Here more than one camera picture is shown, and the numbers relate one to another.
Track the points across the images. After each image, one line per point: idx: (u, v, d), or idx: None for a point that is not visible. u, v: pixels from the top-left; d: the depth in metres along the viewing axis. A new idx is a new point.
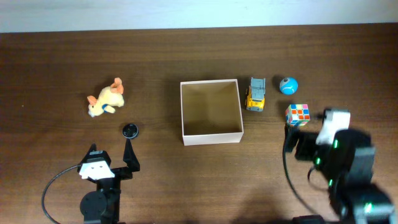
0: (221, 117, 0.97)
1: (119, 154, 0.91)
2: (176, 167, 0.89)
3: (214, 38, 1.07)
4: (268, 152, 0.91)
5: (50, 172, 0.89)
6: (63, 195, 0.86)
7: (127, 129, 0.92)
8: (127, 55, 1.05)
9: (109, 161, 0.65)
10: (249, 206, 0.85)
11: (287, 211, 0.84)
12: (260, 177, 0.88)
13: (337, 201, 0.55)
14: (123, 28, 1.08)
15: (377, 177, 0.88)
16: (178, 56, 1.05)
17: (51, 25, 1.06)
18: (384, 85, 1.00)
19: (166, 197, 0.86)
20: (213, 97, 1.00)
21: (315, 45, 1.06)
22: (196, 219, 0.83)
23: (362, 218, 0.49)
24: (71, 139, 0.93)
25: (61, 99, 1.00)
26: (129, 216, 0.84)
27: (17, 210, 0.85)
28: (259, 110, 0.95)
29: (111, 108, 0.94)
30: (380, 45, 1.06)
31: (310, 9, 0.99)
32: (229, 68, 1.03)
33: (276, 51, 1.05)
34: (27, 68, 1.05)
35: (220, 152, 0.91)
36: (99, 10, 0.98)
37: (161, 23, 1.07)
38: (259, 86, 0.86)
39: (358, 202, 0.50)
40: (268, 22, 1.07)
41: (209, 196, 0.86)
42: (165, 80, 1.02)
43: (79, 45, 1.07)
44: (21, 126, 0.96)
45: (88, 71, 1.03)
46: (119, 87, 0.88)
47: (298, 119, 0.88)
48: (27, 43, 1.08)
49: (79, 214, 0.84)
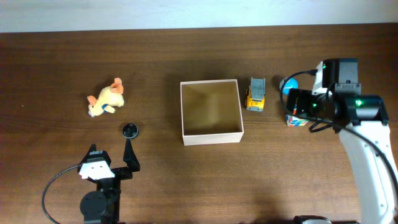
0: (221, 117, 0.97)
1: (119, 154, 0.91)
2: (176, 167, 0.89)
3: (214, 38, 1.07)
4: (267, 152, 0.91)
5: (50, 172, 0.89)
6: (63, 195, 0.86)
7: (127, 129, 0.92)
8: (127, 55, 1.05)
9: (109, 161, 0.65)
10: (249, 206, 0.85)
11: (287, 210, 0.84)
12: (260, 177, 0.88)
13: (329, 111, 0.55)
14: (122, 28, 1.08)
15: None
16: (178, 56, 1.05)
17: (51, 25, 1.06)
18: (384, 85, 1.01)
19: (167, 197, 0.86)
20: (213, 96, 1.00)
21: (315, 45, 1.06)
22: (196, 219, 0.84)
23: (354, 110, 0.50)
24: (71, 140, 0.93)
25: (61, 99, 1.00)
26: (129, 216, 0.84)
27: (17, 210, 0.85)
28: (259, 110, 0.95)
29: (111, 108, 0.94)
30: (380, 45, 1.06)
31: (310, 9, 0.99)
32: (229, 69, 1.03)
33: (276, 51, 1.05)
34: (27, 68, 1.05)
35: (220, 152, 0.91)
36: (100, 10, 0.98)
37: (161, 23, 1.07)
38: (259, 86, 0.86)
39: (348, 99, 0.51)
40: (268, 23, 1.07)
41: (209, 196, 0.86)
42: (165, 80, 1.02)
43: (79, 45, 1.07)
44: (21, 126, 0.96)
45: (88, 71, 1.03)
46: (119, 87, 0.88)
47: (298, 119, 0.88)
48: (27, 43, 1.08)
49: (79, 214, 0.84)
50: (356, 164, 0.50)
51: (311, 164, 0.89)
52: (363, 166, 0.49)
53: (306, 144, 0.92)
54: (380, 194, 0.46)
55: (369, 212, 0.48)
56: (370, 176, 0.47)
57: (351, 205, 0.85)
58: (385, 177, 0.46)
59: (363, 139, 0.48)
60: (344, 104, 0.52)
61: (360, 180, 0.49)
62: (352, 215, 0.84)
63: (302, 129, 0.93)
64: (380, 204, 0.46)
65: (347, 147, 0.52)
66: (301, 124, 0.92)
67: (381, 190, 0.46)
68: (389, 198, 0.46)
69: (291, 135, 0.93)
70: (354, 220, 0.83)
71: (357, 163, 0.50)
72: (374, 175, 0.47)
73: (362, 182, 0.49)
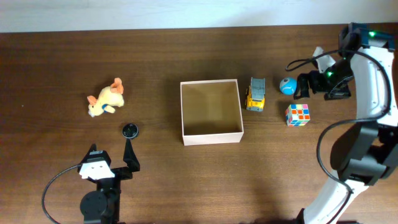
0: (221, 117, 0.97)
1: (119, 154, 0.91)
2: (176, 167, 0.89)
3: (214, 38, 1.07)
4: (268, 152, 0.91)
5: (50, 172, 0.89)
6: (63, 195, 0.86)
7: (127, 129, 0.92)
8: (127, 55, 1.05)
9: (109, 161, 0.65)
10: (249, 206, 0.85)
11: (287, 211, 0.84)
12: (260, 177, 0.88)
13: (346, 47, 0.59)
14: (123, 28, 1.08)
15: None
16: (178, 56, 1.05)
17: (51, 24, 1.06)
18: None
19: (167, 197, 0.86)
20: (213, 97, 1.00)
21: (315, 45, 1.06)
22: (196, 219, 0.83)
23: (367, 38, 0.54)
24: (71, 139, 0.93)
25: (60, 99, 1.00)
26: (129, 216, 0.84)
27: (17, 210, 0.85)
28: (259, 110, 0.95)
29: (111, 108, 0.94)
30: None
31: (309, 9, 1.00)
32: (229, 69, 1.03)
33: (276, 51, 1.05)
34: (27, 68, 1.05)
35: (220, 152, 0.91)
36: (100, 10, 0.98)
37: (161, 23, 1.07)
38: (259, 86, 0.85)
39: (362, 31, 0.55)
40: (267, 23, 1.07)
41: (209, 196, 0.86)
42: (165, 80, 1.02)
43: (79, 45, 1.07)
44: (21, 126, 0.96)
45: (88, 71, 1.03)
46: (119, 87, 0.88)
47: (298, 119, 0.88)
48: (26, 43, 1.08)
49: (79, 214, 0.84)
50: (359, 79, 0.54)
51: (311, 165, 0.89)
52: (364, 78, 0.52)
53: (306, 144, 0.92)
54: (374, 94, 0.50)
55: (360, 112, 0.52)
56: (368, 83, 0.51)
57: (351, 205, 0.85)
58: (380, 86, 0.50)
59: (366, 55, 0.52)
60: (357, 36, 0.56)
61: (360, 90, 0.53)
62: (352, 216, 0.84)
63: (302, 129, 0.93)
64: (372, 102, 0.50)
65: (354, 70, 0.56)
66: (301, 124, 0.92)
67: (376, 93, 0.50)
68: (382, 99, 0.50)
69: (291, 135, 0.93)
70: (354, 221, 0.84)
71: (359, 78, 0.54)
72: (373, 81, 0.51)
73: (361, 92, 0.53)
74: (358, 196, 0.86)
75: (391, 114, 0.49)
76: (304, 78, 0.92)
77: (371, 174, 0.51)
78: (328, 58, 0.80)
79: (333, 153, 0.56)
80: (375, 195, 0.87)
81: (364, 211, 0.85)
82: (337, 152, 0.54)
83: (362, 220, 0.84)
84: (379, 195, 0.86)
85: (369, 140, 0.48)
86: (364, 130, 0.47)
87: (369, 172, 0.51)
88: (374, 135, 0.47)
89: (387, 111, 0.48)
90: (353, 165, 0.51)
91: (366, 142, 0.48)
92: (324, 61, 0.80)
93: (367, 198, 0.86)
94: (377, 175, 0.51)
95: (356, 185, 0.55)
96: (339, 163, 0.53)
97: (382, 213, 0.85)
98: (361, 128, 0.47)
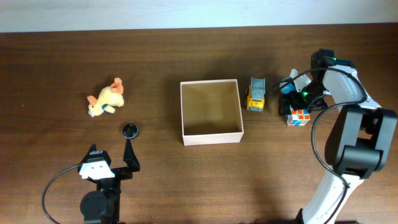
0: (220, 117, 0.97)
1: (119, 154, 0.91)
2: (176, 167, 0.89)
3: (214, 38, 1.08)
4: (267, 152, 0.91)
5: (50, 173, 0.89)
6: (63, 195, 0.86)
7: (127, 129, 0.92)
8: (127, 55, 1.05)
9: (109, 160, 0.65)
10: (249, 206, 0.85)
11: (287, 210, 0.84)
12: (260, 177, 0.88)
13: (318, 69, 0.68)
14: (122, 27, 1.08)
15: (375, 177, 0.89)
16: (178, 55, 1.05)
17: (51, 24, 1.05)
18: (384, 84, 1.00)
19: (167, 197, 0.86)
20: (213, 97, 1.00)
21: (315, 45, 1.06)
22: (197, 219, 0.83)
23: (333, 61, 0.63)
24: (71, 140, 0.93)
25: (60, 99, 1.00)
26: (129, 216, 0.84)
27: (17, 211, 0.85)
28: (259, 110, 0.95)
29: (111, 108, 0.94)
30: (380, 45, 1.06)
31: (308, 9, 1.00)
32: (229, 68, 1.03)
33: (276, 51, 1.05)
34: (27, 68, 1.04)
35: (220, 152, 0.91)
36: (100, 9, 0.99)
37: (161, 23, 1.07)
38: (259, 86, 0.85)
39: (326, 56, 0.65)
40: (267, 22, 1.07)
41: (209, 195, 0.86)
42: (165, 80, 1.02)
43: (79, 45, 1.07)
44: (20, 126, 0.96)
45: (87, 71, 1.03)
46: (119, 87, 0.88)
47: (298, 119, 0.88)
48: (26, 43, 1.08)
49: (79, 214, 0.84)
50: (334, 88, 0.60)
51: (311, 165, 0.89)
52: (337, 85, 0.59)
53: (306, 144, 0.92)
54: (348, 89, 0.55)
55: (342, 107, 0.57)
56: (342, 86, 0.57)
57: (351, 204, 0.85)
58: (352, 84, 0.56)
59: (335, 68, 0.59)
60: (324, 61, 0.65)
61: (337, 95, 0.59)
62: (352, 216, 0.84)
63: (301, 129, 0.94)
64: (350, 94, 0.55)
65: (328, 88, 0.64)
66: (301, 124, 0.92)
67: (350, 88, 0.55)
68: (357, 91, 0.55)
69: (291, 135, 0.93)
70: (354, 221, 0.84)
71: (335, 86, 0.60)
72: (345, 84, 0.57)
73: (339, 96, 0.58)
74: (358, 196, 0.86)
75: (368, 101, 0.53)
76: (285, 98, 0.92)
77: (367, 165, 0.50)
78: (305, 78, 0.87)
79: (326, 152, 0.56)
80: (375, 195, 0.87)
81: (364, 211, 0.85)
82: (331, 147, 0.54)
83: (362, 220, 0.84)
84: (379, 195, 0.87)
85: (355, 121, 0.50)
86: (349, 113, 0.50)
87: (364, 163, 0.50)
88: (358, 116, 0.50)
89: (364, 97, 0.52)
90: (347, 154, 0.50)
91: (353, 124, 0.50)
92: (301, 81, 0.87)
93: (366, 198, 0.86)
94: (372, 166, 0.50)
95: (351, 179, 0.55)
96: (333, 156, 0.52)
97: (382, 212, 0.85)
98: (348, 111, 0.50)
